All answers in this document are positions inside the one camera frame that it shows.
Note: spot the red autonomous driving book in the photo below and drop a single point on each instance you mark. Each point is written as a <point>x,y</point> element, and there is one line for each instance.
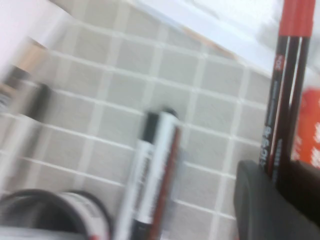
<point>312,125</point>

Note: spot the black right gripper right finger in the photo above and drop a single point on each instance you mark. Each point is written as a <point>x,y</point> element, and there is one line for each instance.
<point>307,195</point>

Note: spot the black mesh pen holder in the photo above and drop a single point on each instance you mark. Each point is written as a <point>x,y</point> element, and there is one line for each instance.
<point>37,220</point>

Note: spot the black marker with red cap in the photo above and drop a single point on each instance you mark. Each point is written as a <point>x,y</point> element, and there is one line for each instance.
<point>292,75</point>

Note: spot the white paint marker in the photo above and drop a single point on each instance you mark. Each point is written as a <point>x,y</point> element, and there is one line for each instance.
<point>17,145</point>

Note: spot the AgileX brochure with dark strip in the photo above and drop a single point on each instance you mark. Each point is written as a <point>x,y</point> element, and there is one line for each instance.
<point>35,55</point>

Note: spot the white brochure with small logo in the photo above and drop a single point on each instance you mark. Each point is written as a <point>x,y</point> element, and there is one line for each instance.
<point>152,4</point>

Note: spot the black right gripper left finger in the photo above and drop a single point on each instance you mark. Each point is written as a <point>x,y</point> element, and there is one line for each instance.
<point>257,205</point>

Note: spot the white orange ROS book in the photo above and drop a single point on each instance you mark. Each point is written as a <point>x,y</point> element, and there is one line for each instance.
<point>237,25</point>

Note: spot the AgileX brochure with desert photo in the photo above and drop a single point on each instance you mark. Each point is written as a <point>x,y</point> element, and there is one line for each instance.
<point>20,20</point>

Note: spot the grey checked tablecloth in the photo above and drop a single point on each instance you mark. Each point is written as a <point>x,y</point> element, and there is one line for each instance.
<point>140,82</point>

